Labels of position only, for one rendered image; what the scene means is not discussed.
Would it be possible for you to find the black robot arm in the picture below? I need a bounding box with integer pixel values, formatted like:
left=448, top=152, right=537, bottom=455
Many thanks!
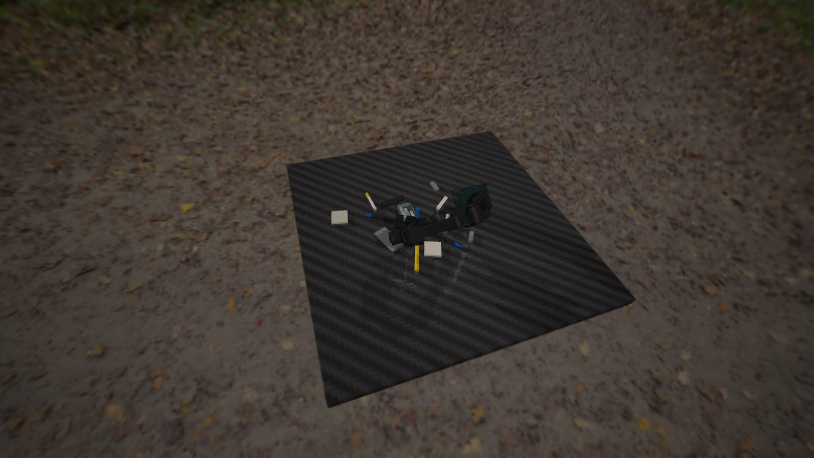
left=388, top=190, right=493, bottom=247

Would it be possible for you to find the grey keyboard with white letter keys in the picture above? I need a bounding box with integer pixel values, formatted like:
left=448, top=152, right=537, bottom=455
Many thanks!
left=397, top=202, right=415, bottom=221

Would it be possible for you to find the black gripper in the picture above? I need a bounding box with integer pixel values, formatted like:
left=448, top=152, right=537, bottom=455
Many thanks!
left=394, top=214, right=438, bottom=229

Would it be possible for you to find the beige flat slab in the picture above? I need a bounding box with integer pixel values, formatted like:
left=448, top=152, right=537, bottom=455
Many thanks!
left=331, top=210, right=348, bottom=224

